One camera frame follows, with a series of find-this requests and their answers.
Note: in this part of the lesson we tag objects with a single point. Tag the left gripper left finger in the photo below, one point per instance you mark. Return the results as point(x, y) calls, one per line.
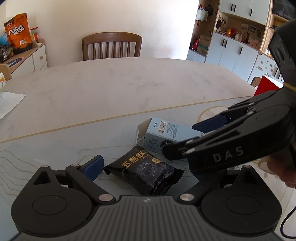
point(81, 177)

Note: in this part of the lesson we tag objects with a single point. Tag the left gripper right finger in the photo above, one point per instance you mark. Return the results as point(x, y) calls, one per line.
point(194, 194)

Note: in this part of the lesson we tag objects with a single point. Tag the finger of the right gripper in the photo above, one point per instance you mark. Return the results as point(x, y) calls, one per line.
point(214, 146)
point(211, 124)

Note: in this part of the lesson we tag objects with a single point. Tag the light blue small carton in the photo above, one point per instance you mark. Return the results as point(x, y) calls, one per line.
point(155, 133)

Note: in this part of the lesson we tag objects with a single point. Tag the black sesame snack packet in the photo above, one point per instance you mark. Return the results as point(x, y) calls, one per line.
point(147, 174)

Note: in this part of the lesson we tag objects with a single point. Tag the person's hand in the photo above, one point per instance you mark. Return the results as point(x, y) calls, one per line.
point(281, 164)

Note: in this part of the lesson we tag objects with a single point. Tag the red cardboard box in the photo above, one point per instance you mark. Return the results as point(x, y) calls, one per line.
point(267, 84)

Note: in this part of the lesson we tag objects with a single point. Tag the right wooden chair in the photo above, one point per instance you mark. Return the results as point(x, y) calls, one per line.
point(255, 82)

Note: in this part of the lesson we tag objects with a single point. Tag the wooden chair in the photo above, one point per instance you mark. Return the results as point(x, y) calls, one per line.
point(111, 45)
point(255, 82)

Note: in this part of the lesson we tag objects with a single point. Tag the white storage cupboards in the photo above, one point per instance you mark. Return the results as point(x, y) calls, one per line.
point(236, 36)

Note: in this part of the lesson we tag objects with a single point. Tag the hanging tote bag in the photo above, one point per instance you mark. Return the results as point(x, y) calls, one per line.
point(202, 14)

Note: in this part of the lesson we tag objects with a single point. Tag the white sideboard cabinet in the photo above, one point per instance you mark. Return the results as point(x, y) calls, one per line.
point(26, 62)

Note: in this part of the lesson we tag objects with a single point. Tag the far wooden chair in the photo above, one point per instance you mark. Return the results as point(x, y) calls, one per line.
point(111, 45)

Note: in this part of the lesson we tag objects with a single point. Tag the orange snack bag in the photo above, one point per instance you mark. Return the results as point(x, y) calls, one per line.
point(18, 33)

